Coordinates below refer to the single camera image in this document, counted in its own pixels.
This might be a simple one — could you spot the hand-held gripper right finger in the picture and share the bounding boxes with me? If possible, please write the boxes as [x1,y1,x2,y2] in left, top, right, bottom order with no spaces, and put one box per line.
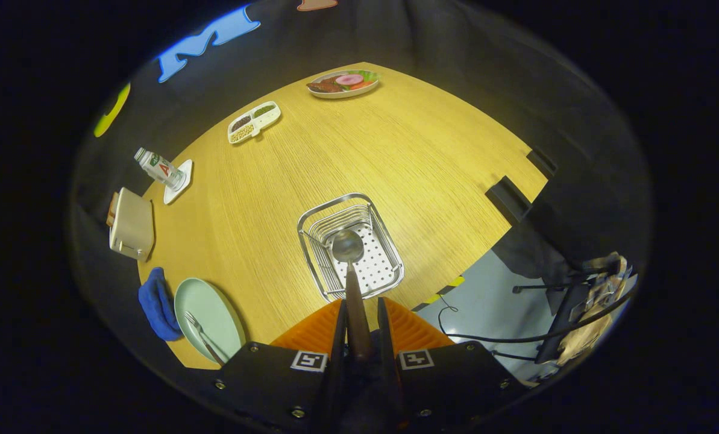
[377,297,526,434]

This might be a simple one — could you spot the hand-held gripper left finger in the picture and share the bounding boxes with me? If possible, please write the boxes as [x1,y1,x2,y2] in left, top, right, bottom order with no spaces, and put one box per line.
[215,298,349,434]

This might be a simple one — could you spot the metal spoon with brown handle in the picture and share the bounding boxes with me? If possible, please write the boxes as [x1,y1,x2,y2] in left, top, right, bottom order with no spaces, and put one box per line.
[331,228,373,362]

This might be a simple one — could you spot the metal fork with brown handle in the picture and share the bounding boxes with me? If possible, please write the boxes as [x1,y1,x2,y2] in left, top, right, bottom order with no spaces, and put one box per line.
[184,311,227,366]

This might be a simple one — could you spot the yellow black floor tape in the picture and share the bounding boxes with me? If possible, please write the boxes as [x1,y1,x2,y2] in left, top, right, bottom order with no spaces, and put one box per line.
[410,276,465,312]

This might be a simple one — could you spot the light green plate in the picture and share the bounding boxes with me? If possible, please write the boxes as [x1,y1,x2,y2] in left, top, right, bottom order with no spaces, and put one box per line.
[174,277,246,365]

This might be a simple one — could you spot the black stand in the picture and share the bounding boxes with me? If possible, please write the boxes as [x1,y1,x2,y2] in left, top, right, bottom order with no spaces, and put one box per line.
[513,265,607,365]

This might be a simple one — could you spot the blue cloth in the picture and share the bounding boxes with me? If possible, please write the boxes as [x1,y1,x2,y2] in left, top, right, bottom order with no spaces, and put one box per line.
[138,267,183,342]

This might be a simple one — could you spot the black table clamp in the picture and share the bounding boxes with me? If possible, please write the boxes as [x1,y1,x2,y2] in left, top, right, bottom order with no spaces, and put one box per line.
[526,148,557,179]
[486,176,533,225]

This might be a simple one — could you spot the white square coaster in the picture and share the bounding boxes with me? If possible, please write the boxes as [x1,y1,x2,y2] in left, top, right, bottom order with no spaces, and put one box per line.
[163,159,193,206]

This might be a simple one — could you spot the white divided dish with beans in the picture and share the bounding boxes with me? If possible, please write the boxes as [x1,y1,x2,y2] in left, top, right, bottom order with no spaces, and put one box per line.
[227,101,281,145]

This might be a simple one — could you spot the white toaster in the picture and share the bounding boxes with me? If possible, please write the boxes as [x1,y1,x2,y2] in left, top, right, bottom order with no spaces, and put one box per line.
[109,187,155,262]

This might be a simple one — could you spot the clear plastic bottle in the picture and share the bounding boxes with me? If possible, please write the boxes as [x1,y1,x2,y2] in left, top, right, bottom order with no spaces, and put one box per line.
[134,148,187,192]

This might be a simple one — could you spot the white plate of food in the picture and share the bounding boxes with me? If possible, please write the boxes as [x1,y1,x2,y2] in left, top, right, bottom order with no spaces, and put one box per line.
[306,69,380,99]

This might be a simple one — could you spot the black backdrop cloth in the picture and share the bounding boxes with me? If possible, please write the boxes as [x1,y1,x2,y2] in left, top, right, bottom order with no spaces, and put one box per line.
[67,0,652,374]

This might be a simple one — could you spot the metal wire basket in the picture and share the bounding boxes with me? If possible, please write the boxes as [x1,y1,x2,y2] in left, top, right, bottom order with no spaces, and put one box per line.
[297,193,405,302]

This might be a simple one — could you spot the black floor cable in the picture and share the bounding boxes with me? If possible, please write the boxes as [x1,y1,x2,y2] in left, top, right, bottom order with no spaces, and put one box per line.
[438,283,638,345]

